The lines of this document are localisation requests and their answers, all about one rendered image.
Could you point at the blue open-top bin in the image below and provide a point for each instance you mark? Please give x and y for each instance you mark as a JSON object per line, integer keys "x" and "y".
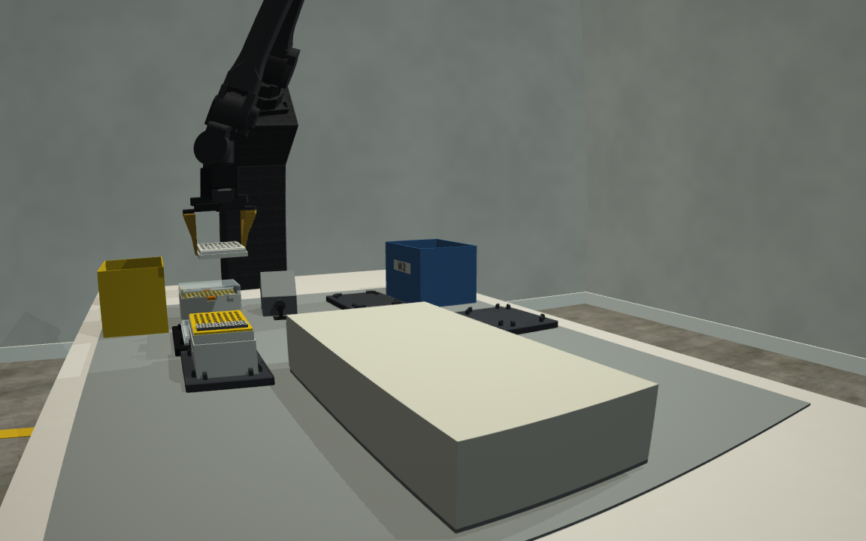
{"x": 439, "y": 272}

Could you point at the yellow bin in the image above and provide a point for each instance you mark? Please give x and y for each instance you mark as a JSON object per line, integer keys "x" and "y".
{"x": 132, "y": 301}

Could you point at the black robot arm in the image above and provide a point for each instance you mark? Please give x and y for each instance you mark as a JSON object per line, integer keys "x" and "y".
{"x": 258, "y": 94}

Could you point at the white assay plate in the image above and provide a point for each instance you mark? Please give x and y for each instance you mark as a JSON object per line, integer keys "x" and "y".
{"x": 221, "y": 250}

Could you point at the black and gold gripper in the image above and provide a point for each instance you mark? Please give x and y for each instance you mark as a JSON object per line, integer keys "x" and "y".
{"x": 248, "y": 214}

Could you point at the large cream rectangular box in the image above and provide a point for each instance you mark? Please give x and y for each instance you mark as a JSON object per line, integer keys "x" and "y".
{"x": 477, "y": 423}

